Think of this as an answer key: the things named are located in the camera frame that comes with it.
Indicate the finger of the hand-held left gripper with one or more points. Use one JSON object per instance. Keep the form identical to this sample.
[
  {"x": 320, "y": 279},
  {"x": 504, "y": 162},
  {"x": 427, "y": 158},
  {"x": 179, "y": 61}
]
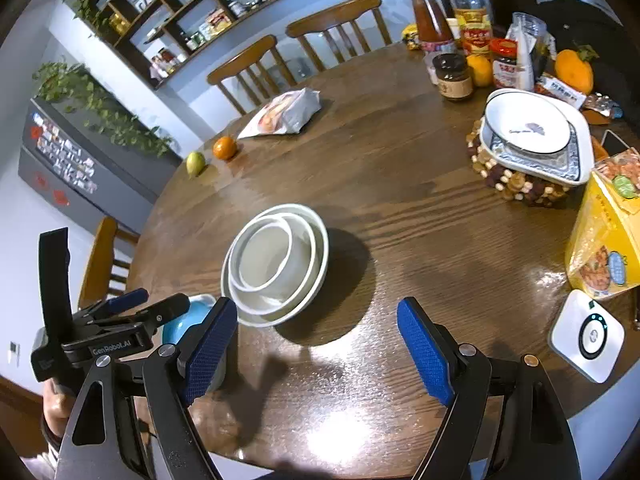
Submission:
[
  {"x": 125, "y": 301},
  {"x": 160, "y": 312}
]

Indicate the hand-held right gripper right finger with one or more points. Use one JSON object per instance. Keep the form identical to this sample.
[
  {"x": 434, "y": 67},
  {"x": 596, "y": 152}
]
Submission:
[{"x": 425, "y": 350}]

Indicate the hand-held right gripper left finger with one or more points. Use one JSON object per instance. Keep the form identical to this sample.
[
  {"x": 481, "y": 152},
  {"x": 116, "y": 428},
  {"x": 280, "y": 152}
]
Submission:
[{"x": 210, "y": 355}]

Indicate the blue oval dish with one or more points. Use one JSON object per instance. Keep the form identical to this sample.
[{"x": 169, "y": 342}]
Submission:
[{"x": 182, "y": 325}]

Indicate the large white bowl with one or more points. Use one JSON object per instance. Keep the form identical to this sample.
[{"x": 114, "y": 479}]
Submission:
[{"x": 280, "y": 312}]

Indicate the deep white bowl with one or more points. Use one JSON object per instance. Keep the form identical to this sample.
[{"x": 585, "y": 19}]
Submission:
[{"x": 265, "y": 255}]

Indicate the shallow white bowl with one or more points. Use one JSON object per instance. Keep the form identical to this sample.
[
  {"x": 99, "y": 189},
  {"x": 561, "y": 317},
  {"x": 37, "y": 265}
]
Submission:
[{"x": 306, "y": 272}]

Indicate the person's left forearm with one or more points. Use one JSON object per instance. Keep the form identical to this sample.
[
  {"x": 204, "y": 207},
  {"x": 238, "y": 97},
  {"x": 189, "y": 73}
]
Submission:
[{"x": 47, "y": 452}]

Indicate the stack of patterned plates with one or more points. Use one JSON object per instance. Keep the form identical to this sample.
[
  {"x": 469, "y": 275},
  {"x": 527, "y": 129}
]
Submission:
[{"x": 582, "y": 145}]

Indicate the person's left hand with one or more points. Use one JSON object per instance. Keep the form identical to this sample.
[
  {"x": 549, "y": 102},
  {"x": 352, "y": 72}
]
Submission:
[{"x": 56, "y": 407}]

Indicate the wooden chair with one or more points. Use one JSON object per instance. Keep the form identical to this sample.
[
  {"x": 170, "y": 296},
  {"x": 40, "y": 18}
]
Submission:
[
  {"x": 340, "y": 22},
  {"x": 247, "y": 70},
  {"x": 102, "y": 260}
]

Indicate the grey refrigerator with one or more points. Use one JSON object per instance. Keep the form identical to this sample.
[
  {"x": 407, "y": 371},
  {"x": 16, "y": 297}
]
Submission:
[{"x": 75, "y": 175}]

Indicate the green pear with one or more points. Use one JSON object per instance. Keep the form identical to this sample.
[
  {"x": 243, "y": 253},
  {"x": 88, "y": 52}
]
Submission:
[{"x": 195, "y": 164}]

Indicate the group of fridge magnets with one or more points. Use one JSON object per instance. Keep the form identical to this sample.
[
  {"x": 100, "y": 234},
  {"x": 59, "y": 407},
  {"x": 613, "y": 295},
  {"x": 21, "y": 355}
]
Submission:
[{"x": 60, "y": 152}]

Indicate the white square device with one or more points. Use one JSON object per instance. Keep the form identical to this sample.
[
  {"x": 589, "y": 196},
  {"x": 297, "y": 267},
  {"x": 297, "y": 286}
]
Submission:
[{"x": 587, "y": 335}]

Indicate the orange fruit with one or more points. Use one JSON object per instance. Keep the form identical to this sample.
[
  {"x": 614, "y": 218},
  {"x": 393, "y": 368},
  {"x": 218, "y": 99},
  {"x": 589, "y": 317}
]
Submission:
[{"x": 224, "y": 148}]

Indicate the wooden bead trivet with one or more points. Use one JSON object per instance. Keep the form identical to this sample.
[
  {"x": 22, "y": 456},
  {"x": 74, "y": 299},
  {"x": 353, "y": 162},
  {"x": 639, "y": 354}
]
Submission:
[{"x": 515, "y": 187}]

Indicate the trailing green plant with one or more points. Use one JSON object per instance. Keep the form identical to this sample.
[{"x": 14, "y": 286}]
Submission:
[{"x": 95, "y": 105}]

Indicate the square patterned plate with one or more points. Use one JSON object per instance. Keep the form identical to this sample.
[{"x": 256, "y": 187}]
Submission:
[{"x": 520, "y": 157}]

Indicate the yellow snack box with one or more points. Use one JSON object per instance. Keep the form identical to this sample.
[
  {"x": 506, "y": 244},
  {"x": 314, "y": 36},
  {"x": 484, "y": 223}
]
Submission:
[{"x": 605, "y": 230}]

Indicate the white plastic snack bag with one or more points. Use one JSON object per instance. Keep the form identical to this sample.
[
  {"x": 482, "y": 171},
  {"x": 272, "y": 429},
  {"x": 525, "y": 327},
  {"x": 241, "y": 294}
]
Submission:
[{"x": 282, "y": 112}]

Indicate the round white plate dark rim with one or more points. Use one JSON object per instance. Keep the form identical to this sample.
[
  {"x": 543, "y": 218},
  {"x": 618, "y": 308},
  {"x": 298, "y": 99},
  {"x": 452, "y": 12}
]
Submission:
[{"x": 527, "y": 122}]

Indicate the dark lid glass jar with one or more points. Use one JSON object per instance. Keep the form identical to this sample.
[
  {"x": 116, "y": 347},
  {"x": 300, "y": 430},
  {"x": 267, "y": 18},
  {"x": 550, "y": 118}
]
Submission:
[{"x": 452, "y": 77}]

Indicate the yellow citrus fruit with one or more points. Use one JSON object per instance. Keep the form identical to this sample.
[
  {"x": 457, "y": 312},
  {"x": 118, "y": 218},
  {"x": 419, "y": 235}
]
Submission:
[{"x": 481, "y": 71}]

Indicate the white printed packet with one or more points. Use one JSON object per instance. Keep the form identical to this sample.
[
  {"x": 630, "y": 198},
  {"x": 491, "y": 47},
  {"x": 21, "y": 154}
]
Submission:
[{"x": 560, "y": 91}]

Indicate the red label sauce jar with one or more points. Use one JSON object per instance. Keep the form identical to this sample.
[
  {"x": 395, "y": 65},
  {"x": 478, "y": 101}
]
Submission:
[{"x": 505, "y": 62}]

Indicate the small leafy plant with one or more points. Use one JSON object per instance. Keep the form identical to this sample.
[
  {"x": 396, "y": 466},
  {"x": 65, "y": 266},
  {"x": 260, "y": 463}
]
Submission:
[{"x": 87, "y": 2}]

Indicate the small foil packet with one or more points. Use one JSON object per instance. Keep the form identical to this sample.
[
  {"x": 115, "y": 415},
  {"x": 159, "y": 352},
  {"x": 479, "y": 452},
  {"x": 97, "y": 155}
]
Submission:
[{"x": 602, "y": 106}]

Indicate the yellow snack packet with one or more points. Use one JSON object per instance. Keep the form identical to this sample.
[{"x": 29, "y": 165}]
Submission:
[{"x": 412, "y": 36}]

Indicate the orange bell pepper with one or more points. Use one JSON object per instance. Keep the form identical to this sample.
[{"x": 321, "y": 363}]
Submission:
[{"x": 574, "y": 71}]

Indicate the clear plastic bag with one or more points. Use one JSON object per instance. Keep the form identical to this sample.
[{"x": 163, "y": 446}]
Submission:
[{"x": 529, "y": 42}]

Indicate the red sauce bottle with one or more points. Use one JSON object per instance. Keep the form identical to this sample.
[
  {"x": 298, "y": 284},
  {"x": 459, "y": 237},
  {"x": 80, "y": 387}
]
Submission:
[{"x": 431, "y": 20}]

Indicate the black bag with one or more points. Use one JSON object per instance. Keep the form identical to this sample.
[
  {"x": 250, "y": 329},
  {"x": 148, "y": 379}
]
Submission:
[{"x": 595, "y": 25}]

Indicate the white wall switch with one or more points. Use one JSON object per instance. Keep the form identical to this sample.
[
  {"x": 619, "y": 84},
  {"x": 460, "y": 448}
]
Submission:
[{"x": 14, "y": 348}]

